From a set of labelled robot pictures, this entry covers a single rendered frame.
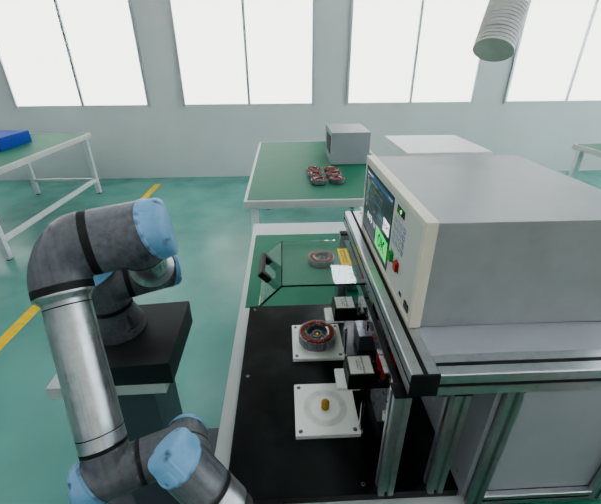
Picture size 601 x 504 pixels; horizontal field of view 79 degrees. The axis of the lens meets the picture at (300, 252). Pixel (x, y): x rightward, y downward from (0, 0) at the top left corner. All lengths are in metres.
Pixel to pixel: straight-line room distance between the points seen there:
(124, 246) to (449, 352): 0.57
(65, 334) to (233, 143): 4.92
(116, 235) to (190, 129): 4.91
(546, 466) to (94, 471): 0.81
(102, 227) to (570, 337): 0.82
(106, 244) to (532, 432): 0.81
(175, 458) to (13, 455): 1.65
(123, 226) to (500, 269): 0.63
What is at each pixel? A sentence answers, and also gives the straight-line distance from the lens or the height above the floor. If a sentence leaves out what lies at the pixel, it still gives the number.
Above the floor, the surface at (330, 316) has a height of 0.88.
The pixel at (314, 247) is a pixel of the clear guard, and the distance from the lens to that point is 1.04.
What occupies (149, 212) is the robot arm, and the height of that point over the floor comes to 1.30.
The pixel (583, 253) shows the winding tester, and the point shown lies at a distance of 0.75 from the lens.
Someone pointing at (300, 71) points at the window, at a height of 1.39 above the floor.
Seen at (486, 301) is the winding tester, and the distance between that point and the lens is 0.71.
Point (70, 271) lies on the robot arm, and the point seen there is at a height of 1.23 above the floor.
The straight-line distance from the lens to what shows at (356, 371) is 0.87.
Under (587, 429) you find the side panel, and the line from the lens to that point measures 0.89.
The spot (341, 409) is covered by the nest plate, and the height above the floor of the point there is 0.78.
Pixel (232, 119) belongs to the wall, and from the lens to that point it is 5.43.
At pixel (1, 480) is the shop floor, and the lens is 2.17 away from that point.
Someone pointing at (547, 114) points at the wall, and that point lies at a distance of 6.55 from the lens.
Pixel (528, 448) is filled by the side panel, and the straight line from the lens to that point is 0.87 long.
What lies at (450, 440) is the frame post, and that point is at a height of 0.93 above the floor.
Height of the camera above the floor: 1.54
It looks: 28 degrees down
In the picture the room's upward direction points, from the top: straight up
